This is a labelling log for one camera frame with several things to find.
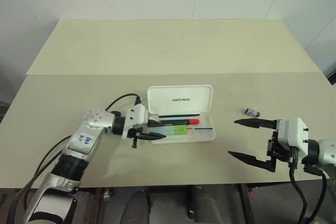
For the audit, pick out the dark metal frame bar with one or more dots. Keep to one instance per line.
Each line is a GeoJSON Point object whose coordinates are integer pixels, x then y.
{"type": "Point", "coordinates": [244, 200]}

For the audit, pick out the dark rounded shape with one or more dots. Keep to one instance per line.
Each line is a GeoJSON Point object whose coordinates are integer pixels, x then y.
{"type": "Point", "coordinates": [199, 203]}
{"type": "Point", "coordinates": [137, 208]}

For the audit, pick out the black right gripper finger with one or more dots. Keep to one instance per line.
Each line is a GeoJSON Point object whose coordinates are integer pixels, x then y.
{"type": "Point", "coordinates": [252, 160]}
{"type": "Point", "coordinates": [256, 123]}

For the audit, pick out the clear green marker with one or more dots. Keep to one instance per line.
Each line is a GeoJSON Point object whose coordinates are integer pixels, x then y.
{"type": "Point", "coordinates": [179, 130]}

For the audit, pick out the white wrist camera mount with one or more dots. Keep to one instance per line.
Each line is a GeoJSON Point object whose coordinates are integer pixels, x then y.
{"type": "Point", "coordinates": [137, 117]}
{"type": "Point", "coordinates": [295, 134]}

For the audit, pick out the white hinged pencil case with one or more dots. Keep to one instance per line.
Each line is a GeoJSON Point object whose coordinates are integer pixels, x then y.
{"type": "Point", "coordinates": [181, 100]}

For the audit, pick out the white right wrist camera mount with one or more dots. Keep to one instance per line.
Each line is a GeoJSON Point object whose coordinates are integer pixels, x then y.
{"type": "Point", "coordinates": [295, 134]}

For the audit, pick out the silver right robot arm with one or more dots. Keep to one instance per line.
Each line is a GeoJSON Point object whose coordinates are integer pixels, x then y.
{"type": "Point", "coordinates": [324, 151]}

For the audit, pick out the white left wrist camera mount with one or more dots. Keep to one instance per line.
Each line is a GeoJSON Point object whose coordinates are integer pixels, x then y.
{"type": "Point", "coordinates": [137, 117]}

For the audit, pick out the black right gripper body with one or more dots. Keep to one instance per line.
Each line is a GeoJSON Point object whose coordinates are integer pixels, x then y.
{"type": "Point", "coordinates": [275, 150]}

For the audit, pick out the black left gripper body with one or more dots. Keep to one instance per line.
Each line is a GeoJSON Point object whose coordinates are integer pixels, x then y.
{"type": "Point", "coordinates": [135, 140]}

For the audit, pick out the thin blue and red stick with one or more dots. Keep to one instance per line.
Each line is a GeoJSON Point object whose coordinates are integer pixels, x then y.
{"type": "Point", "coordinates": [203, 128]}

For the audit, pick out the red marker with black body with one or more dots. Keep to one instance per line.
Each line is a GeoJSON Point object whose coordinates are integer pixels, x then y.
{"type": "Point", "coordinates": [183, 122]}

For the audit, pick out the thin black pen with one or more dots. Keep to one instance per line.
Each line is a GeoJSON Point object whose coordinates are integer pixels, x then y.
{"type": "Point", "coordinates": [179, 115]}

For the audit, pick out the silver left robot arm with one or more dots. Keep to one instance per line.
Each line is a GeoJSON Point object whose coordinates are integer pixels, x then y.
{"type": "Point", "coordinates": [86, 134]}

